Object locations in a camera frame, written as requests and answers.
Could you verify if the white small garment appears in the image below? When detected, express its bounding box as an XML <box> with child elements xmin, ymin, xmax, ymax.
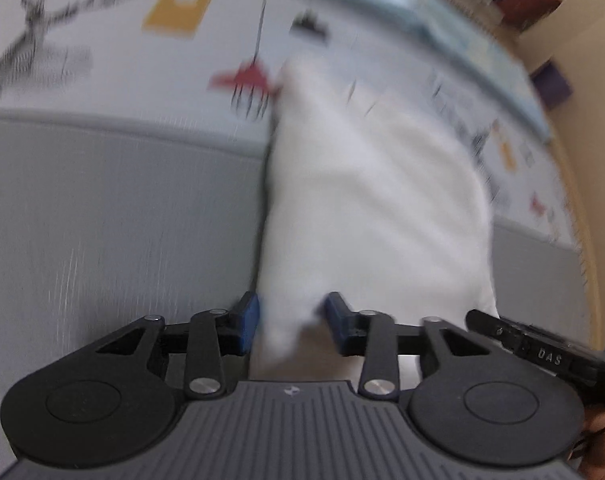
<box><xmin>250</xmin><ymin>55</ymin><xmax>497</xmax><ymax>382</ymax></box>

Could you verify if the purple box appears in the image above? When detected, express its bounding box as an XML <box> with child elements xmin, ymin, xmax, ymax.
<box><xmin>531</xmin><ymin>60</ymin><xmax>573</xmax><ymax>110</ymax></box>

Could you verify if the light blue patterned blanket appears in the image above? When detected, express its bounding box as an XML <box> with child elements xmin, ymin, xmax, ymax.
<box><xmin>342</xmin><ymin>0</ymin><xmax>552</xmax><ymax>143</ymax></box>

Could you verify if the deer print bed sheet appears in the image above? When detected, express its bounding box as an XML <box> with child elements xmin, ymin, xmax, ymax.
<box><xmin>0</xmin><ymin>0</ymin><xmax>597</xmax><ymax>470</ymax></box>

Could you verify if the dark red bag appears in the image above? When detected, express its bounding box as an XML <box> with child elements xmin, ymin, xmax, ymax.
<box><xmin>495</xmin><ymin>0</ymin><xmax>563</xmax><ymax>30</ymax></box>

